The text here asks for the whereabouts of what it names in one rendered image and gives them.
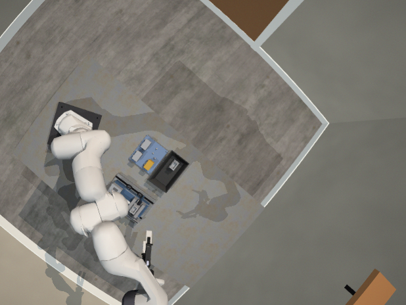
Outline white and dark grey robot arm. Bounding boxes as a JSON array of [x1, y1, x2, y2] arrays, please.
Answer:
[[51, 110, 168, 305]]

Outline yellow-orange block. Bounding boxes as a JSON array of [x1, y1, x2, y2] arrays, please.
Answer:
[[144, 159, 154, 171]]

